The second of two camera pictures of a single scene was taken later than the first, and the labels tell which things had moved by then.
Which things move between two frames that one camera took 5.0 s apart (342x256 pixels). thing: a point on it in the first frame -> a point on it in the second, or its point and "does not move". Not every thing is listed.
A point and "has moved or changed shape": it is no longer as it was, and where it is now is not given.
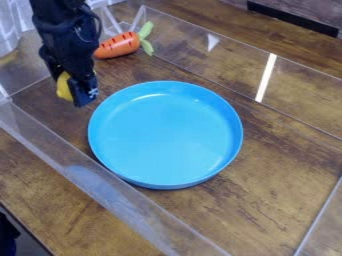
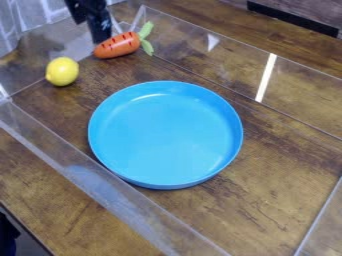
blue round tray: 164,134 does not move
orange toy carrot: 124,44 does not move
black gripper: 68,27 -> 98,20
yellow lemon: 62,88 has moved or changed shape
